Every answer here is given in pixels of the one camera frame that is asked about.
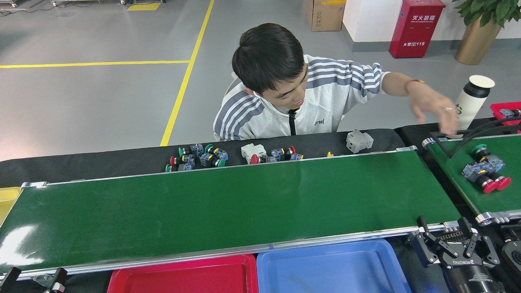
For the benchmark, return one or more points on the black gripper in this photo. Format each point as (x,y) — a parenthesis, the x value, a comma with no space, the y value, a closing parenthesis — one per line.
(472,280)

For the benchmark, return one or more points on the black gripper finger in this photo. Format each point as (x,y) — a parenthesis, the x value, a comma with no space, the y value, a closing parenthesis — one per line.
(9,280)
(57,280)

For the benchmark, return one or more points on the white circuit breaker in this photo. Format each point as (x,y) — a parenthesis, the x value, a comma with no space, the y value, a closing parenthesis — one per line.
(358,141)
(252,149)

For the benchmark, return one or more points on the person's left forearm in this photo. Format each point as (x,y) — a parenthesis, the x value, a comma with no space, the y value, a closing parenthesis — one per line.
(397,84)

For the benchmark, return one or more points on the short green conveyor belt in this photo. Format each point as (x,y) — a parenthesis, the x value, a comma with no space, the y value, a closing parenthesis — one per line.
(508,203)

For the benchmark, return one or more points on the yellow plastic tray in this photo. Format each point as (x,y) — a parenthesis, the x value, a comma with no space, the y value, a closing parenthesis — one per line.
(8,203)

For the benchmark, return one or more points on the red plastic tray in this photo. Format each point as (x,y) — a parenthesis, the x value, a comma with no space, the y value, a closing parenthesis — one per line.
(183,278)

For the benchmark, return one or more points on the blue plastic tray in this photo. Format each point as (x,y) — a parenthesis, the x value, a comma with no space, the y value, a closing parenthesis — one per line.
(325,268)

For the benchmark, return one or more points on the long green conveyor belt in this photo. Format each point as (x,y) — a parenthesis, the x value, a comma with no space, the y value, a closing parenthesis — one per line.
(244,203)

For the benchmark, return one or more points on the person's left hand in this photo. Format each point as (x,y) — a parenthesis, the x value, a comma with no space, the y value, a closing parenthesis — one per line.
(431,103)

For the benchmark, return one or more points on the white bottle with black cap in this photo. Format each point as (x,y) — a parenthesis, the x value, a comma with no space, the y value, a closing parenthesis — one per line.
(470,106)

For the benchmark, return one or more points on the small red bin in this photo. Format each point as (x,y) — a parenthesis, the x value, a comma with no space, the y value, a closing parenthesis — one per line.
(498,108)

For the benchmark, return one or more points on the green plant in gold pot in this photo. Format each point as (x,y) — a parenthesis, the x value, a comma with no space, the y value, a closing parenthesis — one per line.
(476,40)

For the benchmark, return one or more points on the red fire extinguisher box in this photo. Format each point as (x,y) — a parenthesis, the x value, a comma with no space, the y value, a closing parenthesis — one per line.
(415,28)

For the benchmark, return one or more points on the person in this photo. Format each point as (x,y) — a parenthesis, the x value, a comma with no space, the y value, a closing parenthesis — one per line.
(264,110)

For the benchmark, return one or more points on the cardboard box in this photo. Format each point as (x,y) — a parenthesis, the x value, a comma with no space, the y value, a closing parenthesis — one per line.
(325,16)

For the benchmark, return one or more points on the black triangular guide frame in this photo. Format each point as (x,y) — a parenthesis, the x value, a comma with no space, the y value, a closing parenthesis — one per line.
(437,142)

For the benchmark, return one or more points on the grey blue push button switch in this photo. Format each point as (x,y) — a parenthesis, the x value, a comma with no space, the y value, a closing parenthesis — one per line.
(508,113)

